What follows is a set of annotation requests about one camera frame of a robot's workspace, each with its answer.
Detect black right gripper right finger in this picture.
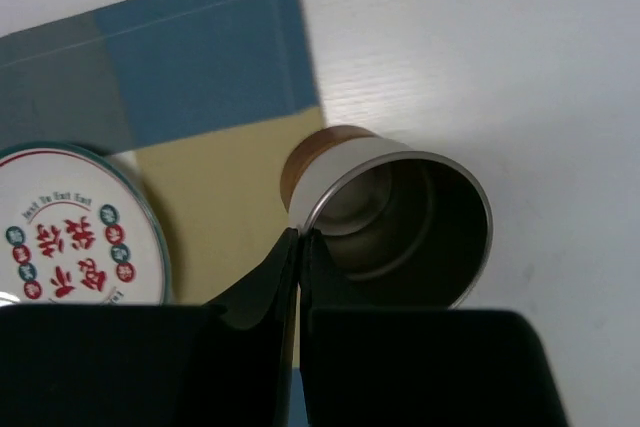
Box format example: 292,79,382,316
299,231,569,426

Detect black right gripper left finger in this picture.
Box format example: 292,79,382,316
1,228,299,426

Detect steel cup wooden base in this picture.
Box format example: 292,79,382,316
280,125,493,308

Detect white plate red characters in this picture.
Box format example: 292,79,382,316
1,142,171,306

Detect blue beige cloth placemat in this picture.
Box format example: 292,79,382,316
1,0,323,304

